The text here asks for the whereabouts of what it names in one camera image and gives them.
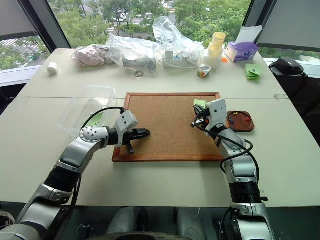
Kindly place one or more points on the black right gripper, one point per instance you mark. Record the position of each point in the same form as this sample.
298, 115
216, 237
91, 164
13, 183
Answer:
203, 118

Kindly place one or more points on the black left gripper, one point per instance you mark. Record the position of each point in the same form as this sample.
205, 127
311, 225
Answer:
128, 137

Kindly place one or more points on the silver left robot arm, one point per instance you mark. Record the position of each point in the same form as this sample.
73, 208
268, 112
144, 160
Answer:
72, 152

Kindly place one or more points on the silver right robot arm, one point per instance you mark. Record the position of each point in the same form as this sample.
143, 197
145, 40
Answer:
240, 167

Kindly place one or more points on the green sticky note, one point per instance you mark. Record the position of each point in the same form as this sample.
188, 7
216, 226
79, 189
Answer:
96, 120
198, 102

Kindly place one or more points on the clear jar of coloured pushpins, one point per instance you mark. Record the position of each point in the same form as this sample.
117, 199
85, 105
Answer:
204, 71

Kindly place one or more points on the brown wooden tray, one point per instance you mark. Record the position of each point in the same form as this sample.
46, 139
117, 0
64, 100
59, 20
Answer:
242, 126

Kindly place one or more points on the clear plastic box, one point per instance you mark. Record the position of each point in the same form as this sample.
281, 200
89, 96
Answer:
75, 112

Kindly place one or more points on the purple tissue box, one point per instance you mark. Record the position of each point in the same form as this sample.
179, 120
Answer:
240, 51

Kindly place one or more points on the wood framed cork board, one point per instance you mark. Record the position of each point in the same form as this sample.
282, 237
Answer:
165, 125

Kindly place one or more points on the white plastic container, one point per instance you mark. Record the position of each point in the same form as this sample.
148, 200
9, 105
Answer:
211, 62

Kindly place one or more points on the white power strip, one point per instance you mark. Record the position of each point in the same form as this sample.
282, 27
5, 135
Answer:
180, 58

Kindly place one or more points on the small orange item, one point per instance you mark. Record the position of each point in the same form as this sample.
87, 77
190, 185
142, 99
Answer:
224, 60

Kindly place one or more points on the stack of yellow cups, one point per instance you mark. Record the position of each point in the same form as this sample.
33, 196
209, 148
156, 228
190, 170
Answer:
214, 51

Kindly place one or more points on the stack of green notes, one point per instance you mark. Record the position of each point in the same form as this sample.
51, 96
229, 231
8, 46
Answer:
253, 72

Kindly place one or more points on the yellow plastic cup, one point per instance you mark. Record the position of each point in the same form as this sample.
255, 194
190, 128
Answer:
219, 38

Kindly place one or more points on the large clear plastic bag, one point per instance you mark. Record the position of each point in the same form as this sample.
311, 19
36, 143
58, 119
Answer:
172, 35

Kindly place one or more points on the grey rounded shape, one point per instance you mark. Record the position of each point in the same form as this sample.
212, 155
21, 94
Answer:
122, 221

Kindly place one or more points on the clear bag with grey cylinders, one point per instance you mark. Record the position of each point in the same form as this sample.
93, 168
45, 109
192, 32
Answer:
130, 50

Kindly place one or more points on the bag with pink contents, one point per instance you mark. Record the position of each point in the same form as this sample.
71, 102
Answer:
87, 56

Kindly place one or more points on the black pouch bag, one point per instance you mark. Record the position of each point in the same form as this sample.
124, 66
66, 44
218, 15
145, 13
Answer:
287, 65

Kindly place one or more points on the white tape roll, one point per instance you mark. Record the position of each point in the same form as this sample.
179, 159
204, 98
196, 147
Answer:
52, 68

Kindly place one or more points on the grey window blind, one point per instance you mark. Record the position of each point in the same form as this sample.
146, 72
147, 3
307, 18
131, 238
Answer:
292, 22
15, 17

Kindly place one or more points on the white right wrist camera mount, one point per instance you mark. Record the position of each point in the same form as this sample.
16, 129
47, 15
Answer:
216, 112

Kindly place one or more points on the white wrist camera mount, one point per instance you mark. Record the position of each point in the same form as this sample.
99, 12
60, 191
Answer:
127, 121
216, 112

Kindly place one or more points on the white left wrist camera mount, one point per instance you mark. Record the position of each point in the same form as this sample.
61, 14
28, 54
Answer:
127, 121

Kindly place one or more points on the black window frame post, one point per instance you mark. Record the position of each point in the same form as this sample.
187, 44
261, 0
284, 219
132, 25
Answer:
47, 25
250, 13

